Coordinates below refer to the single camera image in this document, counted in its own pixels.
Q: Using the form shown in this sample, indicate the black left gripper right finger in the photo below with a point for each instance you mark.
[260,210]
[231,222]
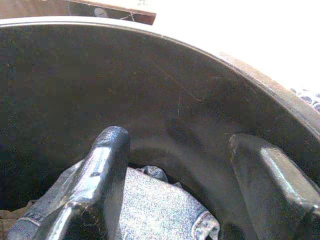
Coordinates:
[275,187]

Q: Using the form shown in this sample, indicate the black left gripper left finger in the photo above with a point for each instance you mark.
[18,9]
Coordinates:
[95,175]

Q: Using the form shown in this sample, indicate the blue denim jeans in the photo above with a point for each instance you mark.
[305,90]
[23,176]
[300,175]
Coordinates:
[155,207]

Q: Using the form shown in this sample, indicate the black round laundry bucket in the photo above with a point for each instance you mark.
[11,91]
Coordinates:
[125,87]

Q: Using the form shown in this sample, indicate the beige cloth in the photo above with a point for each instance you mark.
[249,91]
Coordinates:
[12,220]

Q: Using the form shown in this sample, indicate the light wood cabinet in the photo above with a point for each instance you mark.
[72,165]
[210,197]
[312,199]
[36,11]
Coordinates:
[112,11]

